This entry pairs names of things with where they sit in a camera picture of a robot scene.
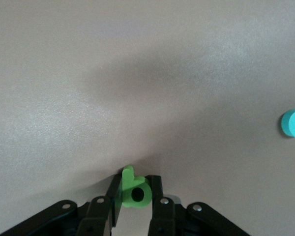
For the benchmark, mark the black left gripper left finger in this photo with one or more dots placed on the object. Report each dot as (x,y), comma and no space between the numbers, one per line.
(96,216)

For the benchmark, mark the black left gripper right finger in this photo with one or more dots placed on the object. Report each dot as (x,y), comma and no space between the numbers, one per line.
(162,216)

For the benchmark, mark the green letter b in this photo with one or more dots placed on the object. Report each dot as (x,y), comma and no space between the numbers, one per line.
(127,184)

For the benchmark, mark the teal letter C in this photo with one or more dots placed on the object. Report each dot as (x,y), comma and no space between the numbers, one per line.
(291,123)

